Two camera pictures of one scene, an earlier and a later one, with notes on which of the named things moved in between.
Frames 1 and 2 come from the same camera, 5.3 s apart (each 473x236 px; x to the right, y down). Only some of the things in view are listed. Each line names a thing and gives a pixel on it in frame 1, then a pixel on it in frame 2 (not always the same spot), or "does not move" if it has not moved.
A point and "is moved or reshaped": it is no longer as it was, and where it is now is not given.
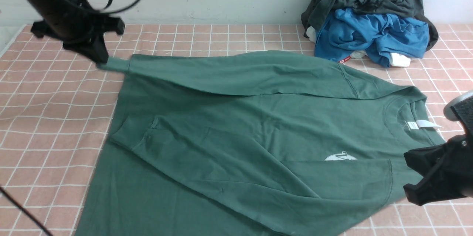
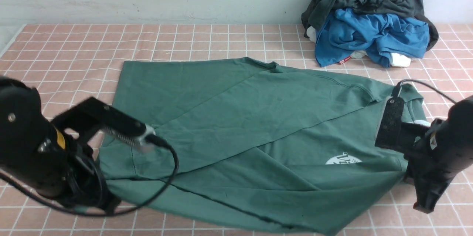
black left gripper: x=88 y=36 → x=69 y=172
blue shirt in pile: x=382 y=35 does not move
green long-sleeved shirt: x=204 y=143 is moved or reshaped
